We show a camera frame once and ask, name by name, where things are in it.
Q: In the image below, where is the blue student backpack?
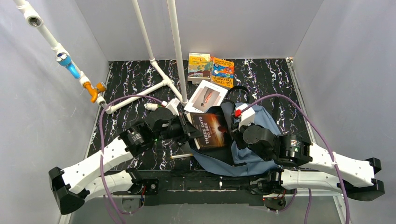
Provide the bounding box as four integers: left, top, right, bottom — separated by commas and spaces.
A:
189, 100, 281, 177

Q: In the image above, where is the dark Three Days book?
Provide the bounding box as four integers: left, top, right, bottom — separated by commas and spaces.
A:
187, 112, 231, 150

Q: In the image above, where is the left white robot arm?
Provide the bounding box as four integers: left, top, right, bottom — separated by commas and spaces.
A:
49, 107, 203, 215

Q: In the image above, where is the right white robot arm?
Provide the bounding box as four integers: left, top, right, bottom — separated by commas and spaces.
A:
231, 124, 385, 201

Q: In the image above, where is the green white pipe fitting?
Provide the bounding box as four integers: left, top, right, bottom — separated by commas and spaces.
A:
144, 102, 168, 111

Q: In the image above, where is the white yellow marker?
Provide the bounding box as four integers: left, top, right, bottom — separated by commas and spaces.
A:
170, 154, 193, 160

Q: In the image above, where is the white art book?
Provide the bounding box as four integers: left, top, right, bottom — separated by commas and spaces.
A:
184, 80, 228, 113

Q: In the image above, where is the yellow illustrated book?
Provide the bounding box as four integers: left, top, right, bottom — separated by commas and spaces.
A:
187, 53, 213, 84

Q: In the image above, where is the orange pipe valve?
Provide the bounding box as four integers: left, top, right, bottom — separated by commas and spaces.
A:
83, 82, 107, 103

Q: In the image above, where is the orange treehouse book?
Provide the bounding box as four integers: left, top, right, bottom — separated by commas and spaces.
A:
211, 57, 234, 89

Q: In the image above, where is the blue pipe valve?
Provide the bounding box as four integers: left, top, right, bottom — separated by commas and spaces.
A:
56, 52, 81, 79

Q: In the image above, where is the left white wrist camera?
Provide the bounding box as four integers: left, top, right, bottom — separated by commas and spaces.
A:
161, 98, 180, 116

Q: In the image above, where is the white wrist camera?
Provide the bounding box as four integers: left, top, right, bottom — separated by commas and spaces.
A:
161, 98, 180, 116
235, 103, 255, 132

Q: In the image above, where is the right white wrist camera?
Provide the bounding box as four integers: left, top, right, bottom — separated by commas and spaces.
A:
235, 103, 255, 132

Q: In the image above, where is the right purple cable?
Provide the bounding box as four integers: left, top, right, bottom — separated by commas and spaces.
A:
241, 94, 352, 224

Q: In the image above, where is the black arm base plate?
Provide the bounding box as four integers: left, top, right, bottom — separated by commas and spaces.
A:
136, 170, 294, 207

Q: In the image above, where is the aluminium rail frame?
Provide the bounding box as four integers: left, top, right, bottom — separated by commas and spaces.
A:
57, 176, 354, 224

